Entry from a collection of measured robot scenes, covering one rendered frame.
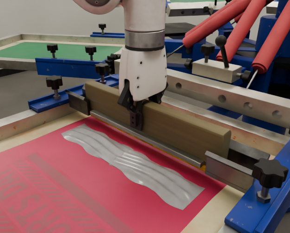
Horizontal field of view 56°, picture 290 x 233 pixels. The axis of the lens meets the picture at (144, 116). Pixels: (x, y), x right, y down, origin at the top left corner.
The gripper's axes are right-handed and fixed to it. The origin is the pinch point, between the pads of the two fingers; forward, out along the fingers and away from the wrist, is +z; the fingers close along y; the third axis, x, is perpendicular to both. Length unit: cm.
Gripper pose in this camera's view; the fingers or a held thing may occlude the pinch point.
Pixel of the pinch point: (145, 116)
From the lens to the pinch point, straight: 58.6
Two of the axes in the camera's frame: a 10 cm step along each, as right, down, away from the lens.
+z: 0.0, 8.9, 4.5
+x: 7.4, 3.1, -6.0
